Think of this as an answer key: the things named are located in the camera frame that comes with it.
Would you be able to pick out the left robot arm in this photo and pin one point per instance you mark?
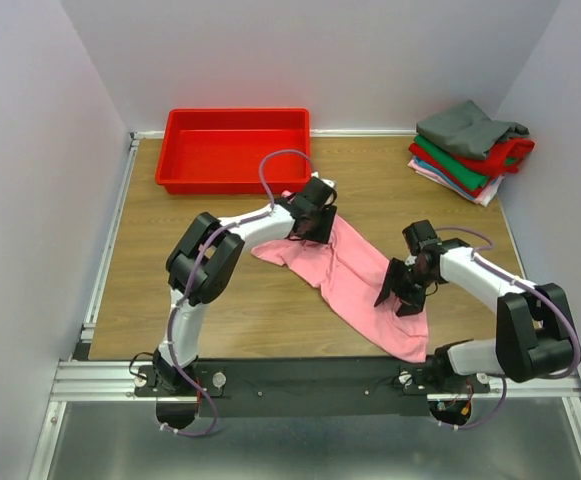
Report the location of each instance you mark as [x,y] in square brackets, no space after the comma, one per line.
[203,262]

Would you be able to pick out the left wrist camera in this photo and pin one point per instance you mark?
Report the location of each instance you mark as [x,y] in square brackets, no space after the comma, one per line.
[330,183]

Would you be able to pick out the aluminium frame rail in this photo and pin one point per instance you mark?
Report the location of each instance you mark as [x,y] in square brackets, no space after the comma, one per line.
[110,381]

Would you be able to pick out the red folded t shirt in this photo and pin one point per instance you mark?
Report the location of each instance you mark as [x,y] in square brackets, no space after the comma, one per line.
[517,148]

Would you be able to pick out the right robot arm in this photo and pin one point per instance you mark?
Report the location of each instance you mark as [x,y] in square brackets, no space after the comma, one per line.
[534,334]

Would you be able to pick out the white folded t shirt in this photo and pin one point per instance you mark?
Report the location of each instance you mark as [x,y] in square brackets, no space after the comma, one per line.
[488,192]

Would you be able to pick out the red plastic tray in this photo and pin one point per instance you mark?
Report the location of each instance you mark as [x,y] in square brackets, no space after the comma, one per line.
[218,151]

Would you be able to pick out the blue folded t shirt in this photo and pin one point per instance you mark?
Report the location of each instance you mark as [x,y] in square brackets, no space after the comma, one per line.
[420,166]

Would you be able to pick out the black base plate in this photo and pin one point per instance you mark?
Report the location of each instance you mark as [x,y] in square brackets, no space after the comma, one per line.
[302,387]

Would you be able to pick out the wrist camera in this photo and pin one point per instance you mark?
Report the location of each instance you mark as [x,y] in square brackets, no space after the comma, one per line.
[418,235]
[330,183]

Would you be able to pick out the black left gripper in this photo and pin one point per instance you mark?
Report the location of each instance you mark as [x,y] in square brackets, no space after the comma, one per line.
[305,237]

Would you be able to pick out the grey folded t shirt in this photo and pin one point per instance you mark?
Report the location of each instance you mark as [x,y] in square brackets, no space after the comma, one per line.
[467,131]

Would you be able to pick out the light pink folded t shirt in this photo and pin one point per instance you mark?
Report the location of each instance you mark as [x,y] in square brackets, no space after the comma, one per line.
[442,180]

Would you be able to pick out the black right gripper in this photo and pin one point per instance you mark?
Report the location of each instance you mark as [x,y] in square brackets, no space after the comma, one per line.
[413,304]

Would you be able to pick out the green folded t shirt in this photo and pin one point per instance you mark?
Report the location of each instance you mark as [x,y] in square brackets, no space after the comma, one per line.
[472,176]

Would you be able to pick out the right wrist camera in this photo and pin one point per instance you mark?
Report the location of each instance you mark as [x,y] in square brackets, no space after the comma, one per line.
[418,235]

